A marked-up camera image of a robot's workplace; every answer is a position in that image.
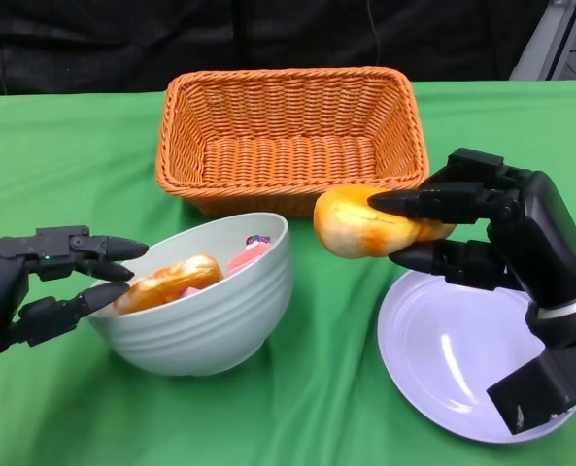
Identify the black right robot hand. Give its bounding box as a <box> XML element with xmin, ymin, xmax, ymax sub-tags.
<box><xmin>367</xmin><ymin>148</ymin><xmax>576</xmax><ymax>308</ymax></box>

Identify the orange wedge bread with hole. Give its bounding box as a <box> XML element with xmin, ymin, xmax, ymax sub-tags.
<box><xmin>314</xmin><ymin>186</ymin><xmax>457</xmax><ymax>260</ymax></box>

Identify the striped ring bread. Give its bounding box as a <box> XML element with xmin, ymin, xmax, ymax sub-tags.
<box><xmin>112</xmin><ymin>253</ymin><xmax>225</xmax><ymax>315</ymax></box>

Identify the pale green bowl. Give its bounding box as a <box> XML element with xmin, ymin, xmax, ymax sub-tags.
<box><xmin>86</xmin><ymin>212</ymin><xmax>293</xmax><ymax>378</ymax></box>

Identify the lavender round plate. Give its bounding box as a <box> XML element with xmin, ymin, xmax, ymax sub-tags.
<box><xmin>377</xmin><ymin>269</ymin><xmax>576</xmax><ymax>444</ymax></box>

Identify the salmon pink cake slice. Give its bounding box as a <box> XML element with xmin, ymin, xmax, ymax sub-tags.
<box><xmin>226</xmin><ymin>234</ymin><xmax>274</xmax><ymax>276</ymax></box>

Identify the orange wicker basket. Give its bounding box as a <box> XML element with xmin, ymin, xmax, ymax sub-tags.
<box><xmin>154</xmin><ymin>66</ymin><xmax>430</xmax><ymax>218</ymax></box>

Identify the black backdrop curtain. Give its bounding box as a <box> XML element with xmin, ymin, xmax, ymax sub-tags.
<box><xmin>0</xmin><ymin>0</ymin><xmax>551</xmax><ymax>96</ymax></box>

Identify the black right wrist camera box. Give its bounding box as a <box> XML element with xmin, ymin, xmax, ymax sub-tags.
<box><xmin>486</xmin><ymin>347</ymin><xmax>576</xmax><ymax>436</ymax></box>

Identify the grey aluminium frame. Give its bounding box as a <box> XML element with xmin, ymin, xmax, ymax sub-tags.
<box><xmin>508</xmin><ymin>0</ymin><xmax>576</xmax><ymax>83</ymax></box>

